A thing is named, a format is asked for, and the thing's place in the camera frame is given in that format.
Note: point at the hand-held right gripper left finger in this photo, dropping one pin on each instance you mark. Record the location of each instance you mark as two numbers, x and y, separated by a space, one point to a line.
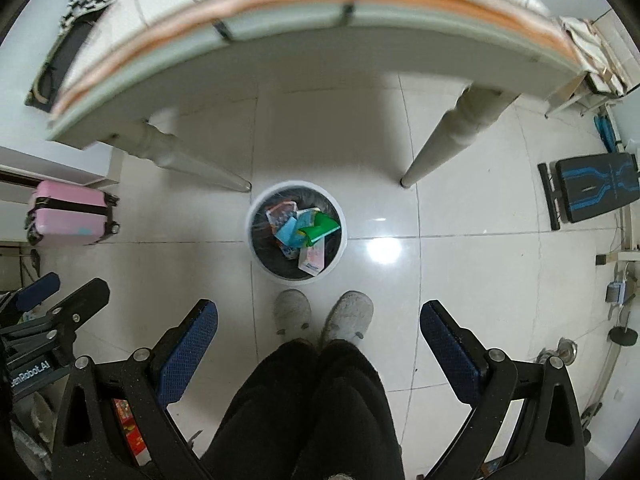
189 352

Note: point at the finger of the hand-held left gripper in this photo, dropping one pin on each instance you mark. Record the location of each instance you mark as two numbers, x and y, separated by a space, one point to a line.
37 290
75 302

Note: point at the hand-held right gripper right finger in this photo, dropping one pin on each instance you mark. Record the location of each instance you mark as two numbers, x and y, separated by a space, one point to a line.
450 355

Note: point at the white round trash bin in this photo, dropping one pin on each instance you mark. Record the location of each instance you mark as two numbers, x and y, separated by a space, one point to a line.
260 260

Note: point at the pink white toothpaste box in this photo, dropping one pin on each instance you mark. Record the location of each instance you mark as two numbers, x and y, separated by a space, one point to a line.
311 259

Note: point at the orange plastic wrapper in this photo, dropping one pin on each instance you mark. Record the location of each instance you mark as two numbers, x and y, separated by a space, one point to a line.
281 212

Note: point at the blue green plastic bag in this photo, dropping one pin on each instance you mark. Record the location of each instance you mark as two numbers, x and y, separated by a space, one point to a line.
307 230

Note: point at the pink suitcase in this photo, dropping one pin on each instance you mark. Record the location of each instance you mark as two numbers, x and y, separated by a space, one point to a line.
70 212

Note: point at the red printed box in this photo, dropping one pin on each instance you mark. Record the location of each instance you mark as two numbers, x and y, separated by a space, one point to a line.
127 427

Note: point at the person's left leg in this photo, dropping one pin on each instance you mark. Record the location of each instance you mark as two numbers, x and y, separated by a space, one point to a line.
270 410

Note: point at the person's leg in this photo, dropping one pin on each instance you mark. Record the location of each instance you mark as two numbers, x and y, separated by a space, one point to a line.
355 410
270 410

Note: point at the grey fuzzy slipper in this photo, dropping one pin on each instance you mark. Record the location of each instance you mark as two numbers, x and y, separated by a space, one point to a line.
292 312
348 317

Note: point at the person's right leg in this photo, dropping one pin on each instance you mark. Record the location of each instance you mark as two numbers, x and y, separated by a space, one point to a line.
355 410

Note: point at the chrome round weight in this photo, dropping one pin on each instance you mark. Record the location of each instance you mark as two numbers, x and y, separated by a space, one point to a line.
565 350

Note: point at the black weight plate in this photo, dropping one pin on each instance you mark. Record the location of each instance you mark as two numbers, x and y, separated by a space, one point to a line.
622 336

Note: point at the small grey power adapter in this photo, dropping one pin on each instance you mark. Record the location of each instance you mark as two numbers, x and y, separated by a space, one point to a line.
616 291

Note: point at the black blue exercise bench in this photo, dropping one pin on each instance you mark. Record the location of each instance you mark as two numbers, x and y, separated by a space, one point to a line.
595 187

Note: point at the blue hand tool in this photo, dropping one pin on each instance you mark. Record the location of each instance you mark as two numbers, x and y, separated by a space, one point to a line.
605 132

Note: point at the white dining table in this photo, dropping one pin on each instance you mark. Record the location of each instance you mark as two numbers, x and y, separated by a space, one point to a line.
300 27

